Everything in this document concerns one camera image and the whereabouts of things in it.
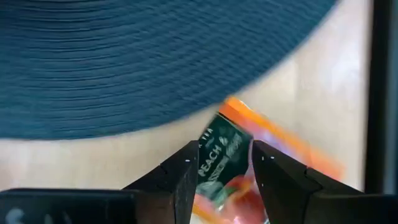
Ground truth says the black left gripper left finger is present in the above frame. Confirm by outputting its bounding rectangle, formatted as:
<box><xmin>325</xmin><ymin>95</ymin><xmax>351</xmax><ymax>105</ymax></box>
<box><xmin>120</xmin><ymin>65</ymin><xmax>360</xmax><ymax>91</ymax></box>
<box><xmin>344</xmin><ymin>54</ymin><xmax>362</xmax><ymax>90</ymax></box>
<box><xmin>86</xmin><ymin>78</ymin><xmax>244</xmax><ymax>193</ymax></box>
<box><xmin>123</xmin><ymin>140</ymin><xmax>200</xmax><ymax>224</ymax></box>

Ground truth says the orange peach tea packet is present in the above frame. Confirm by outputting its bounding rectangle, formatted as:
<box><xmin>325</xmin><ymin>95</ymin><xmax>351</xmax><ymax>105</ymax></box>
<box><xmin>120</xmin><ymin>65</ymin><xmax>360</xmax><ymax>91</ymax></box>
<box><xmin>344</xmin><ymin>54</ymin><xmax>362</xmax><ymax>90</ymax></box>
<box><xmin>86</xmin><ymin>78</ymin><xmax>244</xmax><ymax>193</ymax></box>
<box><xmin>191</xmin><ymin>96</ymin><xmax>346</xmax><ymax>224</ymax></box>

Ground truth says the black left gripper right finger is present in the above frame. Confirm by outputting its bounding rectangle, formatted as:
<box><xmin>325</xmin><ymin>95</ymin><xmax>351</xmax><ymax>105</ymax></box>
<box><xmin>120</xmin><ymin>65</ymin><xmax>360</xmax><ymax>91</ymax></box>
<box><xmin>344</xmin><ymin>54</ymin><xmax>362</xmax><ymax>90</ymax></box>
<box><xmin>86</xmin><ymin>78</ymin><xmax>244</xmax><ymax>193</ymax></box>
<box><xmin>251</xmin><ymin>139</ymin><xmax>363</xmax><ymax>224</ymax></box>

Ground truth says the black metal table frame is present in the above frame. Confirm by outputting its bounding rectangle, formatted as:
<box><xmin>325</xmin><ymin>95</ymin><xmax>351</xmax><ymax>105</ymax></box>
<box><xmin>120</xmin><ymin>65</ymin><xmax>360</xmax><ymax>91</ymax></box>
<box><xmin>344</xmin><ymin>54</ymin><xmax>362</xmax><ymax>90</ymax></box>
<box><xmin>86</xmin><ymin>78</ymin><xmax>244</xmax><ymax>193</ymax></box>
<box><xmin>365</xmin><ymin>0</ymin><xmax>391</xmax><ymax>194</ymax></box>

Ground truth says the round dark woven placemat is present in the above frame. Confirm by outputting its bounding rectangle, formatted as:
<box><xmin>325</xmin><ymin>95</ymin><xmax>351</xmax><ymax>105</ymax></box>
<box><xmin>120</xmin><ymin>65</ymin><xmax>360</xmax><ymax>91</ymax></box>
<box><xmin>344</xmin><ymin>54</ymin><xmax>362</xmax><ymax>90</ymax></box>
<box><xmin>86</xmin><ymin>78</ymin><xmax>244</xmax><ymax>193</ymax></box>
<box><xmin>0</xmin><ymin>0</ymin><xmax>338</xmax><ymax>141</ymax></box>

